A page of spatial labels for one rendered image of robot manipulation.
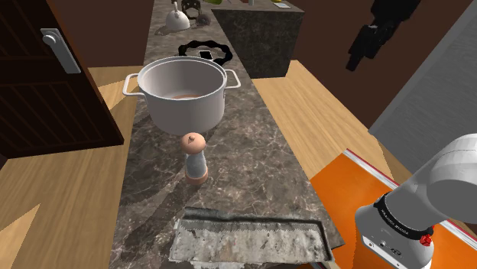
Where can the dark wooden door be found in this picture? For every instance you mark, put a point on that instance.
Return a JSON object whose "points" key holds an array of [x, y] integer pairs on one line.
{"points": [[41, 100]]}

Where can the wooden pepper mill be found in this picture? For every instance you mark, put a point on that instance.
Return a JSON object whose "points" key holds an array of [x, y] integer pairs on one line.
{"points": [[195, 160]]}

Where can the dark marble cabinet block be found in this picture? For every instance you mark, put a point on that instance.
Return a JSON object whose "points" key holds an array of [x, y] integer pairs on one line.
{"points": [[261, 41]]}

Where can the grey rectangular sink basin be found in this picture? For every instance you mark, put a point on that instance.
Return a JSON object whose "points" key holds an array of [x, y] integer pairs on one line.
{"points": [[242, 242]]}

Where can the black curved stand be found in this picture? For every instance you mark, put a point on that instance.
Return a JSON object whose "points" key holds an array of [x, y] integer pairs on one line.
{"points": [[192, 6]]}

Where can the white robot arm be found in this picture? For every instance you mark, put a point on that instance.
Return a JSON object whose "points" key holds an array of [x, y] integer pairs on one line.
{"points": [[406, 208]]}

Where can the large white cooking pot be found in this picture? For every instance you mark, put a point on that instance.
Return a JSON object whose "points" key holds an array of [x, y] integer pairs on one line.
{"points": [[186, 111]]}

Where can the dark round scrubber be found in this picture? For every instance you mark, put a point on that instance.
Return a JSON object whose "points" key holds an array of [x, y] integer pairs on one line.
{"points": [[203, 19]]}

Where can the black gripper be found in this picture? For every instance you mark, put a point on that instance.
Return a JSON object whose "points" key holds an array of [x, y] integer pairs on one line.
{"points": [[376, 35]]}

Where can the white kettle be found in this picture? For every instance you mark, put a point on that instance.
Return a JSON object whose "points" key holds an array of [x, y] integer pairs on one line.
{"points": [[177, 21]]}

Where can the orange robot stand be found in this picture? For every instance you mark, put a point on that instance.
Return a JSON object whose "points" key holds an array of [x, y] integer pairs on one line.
{"points": [[346, 186]]}

